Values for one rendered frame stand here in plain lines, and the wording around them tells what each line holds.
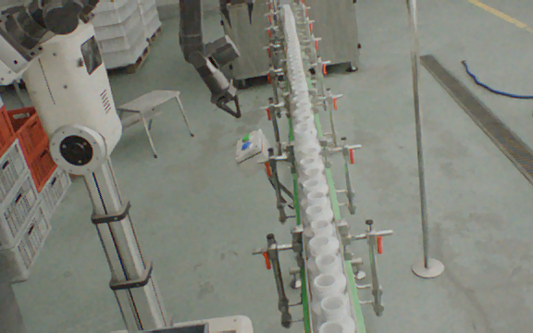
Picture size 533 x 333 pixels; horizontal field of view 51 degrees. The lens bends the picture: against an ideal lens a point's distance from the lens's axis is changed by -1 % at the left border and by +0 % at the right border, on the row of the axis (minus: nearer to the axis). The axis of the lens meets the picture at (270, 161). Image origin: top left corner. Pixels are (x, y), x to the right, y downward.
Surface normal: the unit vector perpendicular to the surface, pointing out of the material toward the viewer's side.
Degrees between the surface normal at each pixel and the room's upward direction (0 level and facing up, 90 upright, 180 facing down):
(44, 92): 90
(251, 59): 90
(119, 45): 90
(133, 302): 90
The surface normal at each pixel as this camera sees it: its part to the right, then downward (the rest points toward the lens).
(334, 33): 0.00, 0.42
